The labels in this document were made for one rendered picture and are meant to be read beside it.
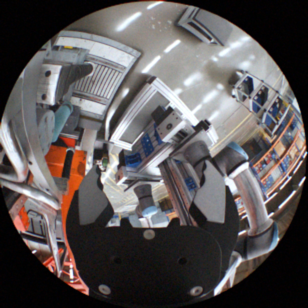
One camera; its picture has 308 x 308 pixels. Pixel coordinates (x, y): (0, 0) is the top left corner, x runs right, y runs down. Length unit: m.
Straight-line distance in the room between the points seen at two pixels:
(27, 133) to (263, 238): 0.59
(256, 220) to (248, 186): 0.14
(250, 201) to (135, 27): 1.36
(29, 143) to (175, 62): 1.21
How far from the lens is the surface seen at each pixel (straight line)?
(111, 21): 1.18
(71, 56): 0.92
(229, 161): 0.44
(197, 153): 0.50
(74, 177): 0.71
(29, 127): 0.15
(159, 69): 1.14
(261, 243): 0.47
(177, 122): 0.44
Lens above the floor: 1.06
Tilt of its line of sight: 34 degrees down
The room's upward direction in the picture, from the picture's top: 159 degrees clockwise
